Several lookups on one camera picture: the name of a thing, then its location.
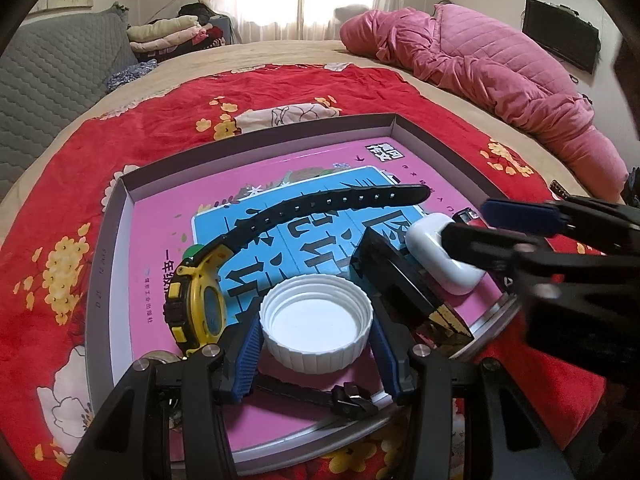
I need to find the yellow black wristwatch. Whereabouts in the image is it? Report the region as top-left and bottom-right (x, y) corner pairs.
(166, 184), (431, 418)

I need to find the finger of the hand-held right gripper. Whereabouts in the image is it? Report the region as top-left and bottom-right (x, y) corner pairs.
(439, 222), (603, 286)
(480, 195), (640, 256)

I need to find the black gold patterned case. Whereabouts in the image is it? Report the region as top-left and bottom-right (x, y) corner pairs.
(350, 226), (475, 356)

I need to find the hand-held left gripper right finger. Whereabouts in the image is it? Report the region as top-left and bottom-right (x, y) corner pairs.
(369, 317), (576, 480)

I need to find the beige bed sheet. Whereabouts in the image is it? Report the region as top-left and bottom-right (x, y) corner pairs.
(0, 37), (626, 241)

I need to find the grey quilted sofa cover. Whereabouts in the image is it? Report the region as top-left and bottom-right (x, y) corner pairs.
(0, 7), (138, 201)

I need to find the pink book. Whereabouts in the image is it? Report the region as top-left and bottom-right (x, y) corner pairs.
(127, 140), (506, 456)

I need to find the black bag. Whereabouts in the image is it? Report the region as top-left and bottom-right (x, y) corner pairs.
(177, 2), (221, 18)

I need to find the white ribbed jar lid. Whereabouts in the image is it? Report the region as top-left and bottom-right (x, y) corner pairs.
(258, 276), (374, 375)

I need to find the black flat television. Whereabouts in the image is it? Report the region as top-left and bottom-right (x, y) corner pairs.
(521, 0), (600, 75)

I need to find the white earbuds case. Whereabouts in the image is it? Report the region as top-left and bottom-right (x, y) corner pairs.
(405, 212), (486, 296)

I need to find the pink quilted duvet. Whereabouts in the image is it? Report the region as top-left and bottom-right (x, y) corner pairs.
(339, 2), (631, 201)

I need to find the pink folded cloth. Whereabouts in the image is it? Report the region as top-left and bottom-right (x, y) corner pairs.
(132, 27), (211, 51)

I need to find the blue patterned cloth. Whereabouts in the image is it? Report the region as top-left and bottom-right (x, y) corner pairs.
(105, 58), (158, 93)

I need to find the grey cardboard box tray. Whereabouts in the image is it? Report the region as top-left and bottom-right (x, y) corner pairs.
(84, 112), (523, 478)

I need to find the red floral blanket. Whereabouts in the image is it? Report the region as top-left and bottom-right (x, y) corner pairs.
(0, 62), (608, 480)

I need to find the glass ink bottle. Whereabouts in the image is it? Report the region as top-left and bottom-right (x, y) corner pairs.
(141, 350), (185, 366)

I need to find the grey cushion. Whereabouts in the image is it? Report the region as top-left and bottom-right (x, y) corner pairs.
(334, 4), (373, 23)

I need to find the cream folded cloth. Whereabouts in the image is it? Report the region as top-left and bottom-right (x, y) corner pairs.
(126, 15), (198, 43)

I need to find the stack of folded clothes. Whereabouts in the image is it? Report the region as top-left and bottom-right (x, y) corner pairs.
(135, 27), (233, 63)

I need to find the red black lighter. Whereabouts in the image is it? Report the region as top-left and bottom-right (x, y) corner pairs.
(450, 207), (483, 228)

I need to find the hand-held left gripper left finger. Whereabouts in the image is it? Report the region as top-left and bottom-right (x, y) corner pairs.
(65, 312), (266, 480)

